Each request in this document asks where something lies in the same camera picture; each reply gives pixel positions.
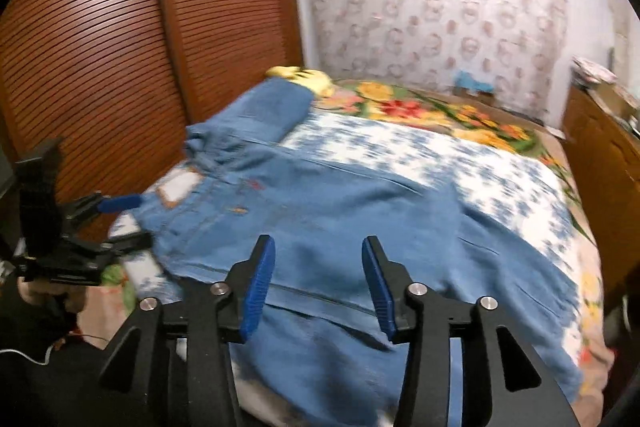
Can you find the pink blanket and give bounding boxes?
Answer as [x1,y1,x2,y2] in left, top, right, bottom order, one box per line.
[575,332,618,408]

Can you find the wooden sideboard cabinet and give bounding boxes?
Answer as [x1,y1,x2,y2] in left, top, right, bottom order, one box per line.
[562,84,640,308]

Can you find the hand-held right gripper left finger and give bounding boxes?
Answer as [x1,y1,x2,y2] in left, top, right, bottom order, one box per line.
[97,234,277,427]

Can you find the wooden louvred wardrobe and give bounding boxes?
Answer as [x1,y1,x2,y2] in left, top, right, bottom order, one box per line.
[0,0,303,238]

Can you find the yellow plush toy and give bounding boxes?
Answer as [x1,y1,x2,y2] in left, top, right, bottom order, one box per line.
[265,66,336,98]

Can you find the folded floral cloth stack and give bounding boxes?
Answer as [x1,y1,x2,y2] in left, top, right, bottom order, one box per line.
[572,56,618,85]

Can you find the white cable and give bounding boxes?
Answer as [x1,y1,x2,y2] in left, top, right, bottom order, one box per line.
[0,343,57,366]

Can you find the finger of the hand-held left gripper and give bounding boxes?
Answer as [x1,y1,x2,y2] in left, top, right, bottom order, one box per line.
[61,192,142,234]
[80,232,153,259]

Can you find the blue denim pants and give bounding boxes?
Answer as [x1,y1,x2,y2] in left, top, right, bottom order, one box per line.
[135,77,583,427]

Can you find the circle-patterned sheer curtain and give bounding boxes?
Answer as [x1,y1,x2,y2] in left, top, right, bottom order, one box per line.
[300,0,571,95]

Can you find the open cardboard box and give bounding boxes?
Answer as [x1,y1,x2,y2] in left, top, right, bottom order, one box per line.
[592,82,640,118]

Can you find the blue plastic bag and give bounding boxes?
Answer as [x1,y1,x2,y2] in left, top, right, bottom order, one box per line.
[452,69,498,95]

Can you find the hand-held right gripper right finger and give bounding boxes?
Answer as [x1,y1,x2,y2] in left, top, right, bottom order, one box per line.
[361,235,581,427]

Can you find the person's left hand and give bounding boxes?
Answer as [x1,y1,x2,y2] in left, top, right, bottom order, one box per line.
[17,279,88,315]

